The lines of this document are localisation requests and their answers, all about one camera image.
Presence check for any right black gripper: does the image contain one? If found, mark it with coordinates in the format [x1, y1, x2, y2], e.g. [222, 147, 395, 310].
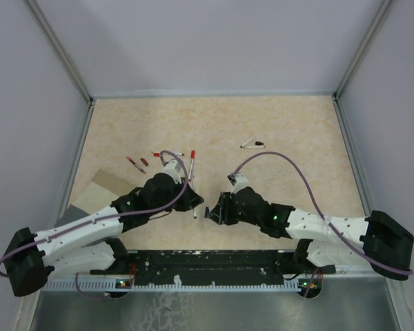
[208, 190, 262, 226]

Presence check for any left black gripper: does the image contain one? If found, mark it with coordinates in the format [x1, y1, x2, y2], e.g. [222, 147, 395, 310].
[150, 177, 204, 216]

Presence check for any blue end white pen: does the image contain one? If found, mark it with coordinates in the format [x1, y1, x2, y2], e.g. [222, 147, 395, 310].
[191, 177, 197, 220]

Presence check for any red capped white pen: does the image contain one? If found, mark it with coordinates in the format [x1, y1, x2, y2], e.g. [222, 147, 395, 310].
[188, 150, 196, 182]

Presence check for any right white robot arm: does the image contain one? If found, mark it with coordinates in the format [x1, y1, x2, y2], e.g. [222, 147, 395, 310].
[206, 187, 414, 281]

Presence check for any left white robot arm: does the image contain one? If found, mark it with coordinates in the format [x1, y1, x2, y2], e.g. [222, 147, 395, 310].
[0, 172, 204, 297]

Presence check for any red white pen left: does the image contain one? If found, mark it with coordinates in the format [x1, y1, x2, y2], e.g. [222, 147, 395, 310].
[152, 152, 185, 157]

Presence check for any dark red pen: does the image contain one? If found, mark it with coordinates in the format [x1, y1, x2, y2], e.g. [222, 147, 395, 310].
[126, 156, 146, 174]

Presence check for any black capped white pen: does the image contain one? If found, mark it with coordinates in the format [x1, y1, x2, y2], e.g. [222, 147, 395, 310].
[241, 141, 265, 149]

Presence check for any brown cardboard piece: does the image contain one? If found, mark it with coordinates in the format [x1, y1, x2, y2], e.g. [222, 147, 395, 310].
[72, 169, 135, 214]

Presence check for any grey tape patch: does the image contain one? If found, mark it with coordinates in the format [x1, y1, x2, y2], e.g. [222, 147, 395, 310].
[54, 206, 120, 248]

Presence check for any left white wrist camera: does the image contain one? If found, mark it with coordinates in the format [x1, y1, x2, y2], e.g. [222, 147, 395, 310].
[161, 159, 182, 184]

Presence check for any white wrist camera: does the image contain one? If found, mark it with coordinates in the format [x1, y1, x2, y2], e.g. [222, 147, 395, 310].
[227, 172, 249, 190]
[161, 159, 182, 184]

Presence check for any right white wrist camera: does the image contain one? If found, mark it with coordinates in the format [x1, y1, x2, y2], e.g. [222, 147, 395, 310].
[227, 172, 249, 190]

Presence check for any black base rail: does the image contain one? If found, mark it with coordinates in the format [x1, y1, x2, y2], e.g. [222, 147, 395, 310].
[90, 250, 315, 286]

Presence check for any white slotted cable duct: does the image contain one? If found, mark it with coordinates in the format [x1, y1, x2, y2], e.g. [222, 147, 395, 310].
[44, 277, 320, 294]

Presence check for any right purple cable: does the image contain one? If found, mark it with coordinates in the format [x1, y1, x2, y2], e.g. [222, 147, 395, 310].
[229, 151, 413, 275]

